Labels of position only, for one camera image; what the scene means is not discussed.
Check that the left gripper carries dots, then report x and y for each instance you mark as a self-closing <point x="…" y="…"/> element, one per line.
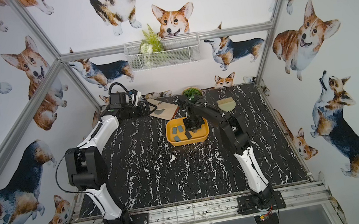
<point x="146" y="107"/>

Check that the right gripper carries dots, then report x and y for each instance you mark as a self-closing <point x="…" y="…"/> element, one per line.
<point x="187" y="126"/>

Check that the black eraser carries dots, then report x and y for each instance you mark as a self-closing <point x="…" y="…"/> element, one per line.
<point x="188" y="135"/>

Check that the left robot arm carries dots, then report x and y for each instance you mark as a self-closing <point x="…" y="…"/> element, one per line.
<point x="88" y="171"/>

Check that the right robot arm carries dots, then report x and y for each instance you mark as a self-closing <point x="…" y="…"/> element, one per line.
<point x="235" y="138"/>

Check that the yellow storage box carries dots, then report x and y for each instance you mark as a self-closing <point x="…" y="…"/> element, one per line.
<point x="199" y="136"/>

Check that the pink pot green plant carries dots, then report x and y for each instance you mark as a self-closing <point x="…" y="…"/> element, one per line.
<point x="192" y="92"/>

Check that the beige work glove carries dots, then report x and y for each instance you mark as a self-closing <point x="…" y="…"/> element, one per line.
<point x="164" y="110"/>

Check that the artificial fern and flower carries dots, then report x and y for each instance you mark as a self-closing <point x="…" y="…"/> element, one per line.
<point x="152" y="48"/>

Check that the white wire wall basket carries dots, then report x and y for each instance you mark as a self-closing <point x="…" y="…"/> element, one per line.
<point x="166" y="52"/>

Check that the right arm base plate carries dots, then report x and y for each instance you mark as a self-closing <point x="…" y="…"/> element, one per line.
<point x="252" y="204"/>

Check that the aluminium front rail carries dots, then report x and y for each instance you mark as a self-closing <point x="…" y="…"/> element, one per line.
<point x="231" y="208"/>

